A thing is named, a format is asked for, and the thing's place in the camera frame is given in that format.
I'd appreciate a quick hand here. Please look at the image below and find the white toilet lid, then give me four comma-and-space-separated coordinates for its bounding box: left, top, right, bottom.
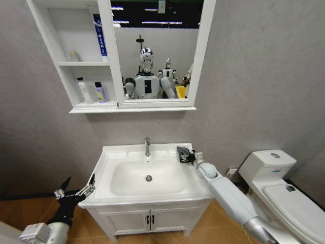
261, 182, 325, 241

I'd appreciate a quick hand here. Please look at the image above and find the white bottle black cap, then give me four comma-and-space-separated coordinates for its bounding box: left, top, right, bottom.
76, 77, 95, 104

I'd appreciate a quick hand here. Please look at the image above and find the white vanity cabinet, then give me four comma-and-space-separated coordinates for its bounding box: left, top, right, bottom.
85, 198, 213, 242

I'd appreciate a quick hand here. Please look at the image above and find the white wall cabinet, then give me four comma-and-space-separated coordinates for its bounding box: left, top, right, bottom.
26, 0, 217, 114

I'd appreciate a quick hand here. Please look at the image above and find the white ceramic washbasin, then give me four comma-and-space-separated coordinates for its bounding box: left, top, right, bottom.
78, 142, 213, 208

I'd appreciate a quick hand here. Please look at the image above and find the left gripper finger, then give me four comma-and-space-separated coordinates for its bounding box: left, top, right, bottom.
53, 177, 72, 200
75, 173, 96, 202

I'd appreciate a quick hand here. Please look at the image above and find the cabinet mirror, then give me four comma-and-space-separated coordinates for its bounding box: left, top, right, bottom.
110, 0, 204, 101

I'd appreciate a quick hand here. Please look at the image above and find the chrome faucet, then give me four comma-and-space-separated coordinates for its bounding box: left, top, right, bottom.
143, 137, 152, 157

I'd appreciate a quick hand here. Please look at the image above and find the white toilet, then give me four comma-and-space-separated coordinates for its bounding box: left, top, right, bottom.
238, 149, 325, 244

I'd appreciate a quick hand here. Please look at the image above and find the dark grey towel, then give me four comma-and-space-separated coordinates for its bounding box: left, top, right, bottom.
176, 146, 191, 158

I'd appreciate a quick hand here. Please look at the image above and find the purple bottle black cap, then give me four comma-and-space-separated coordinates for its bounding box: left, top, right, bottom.
94, 81, 107, 104

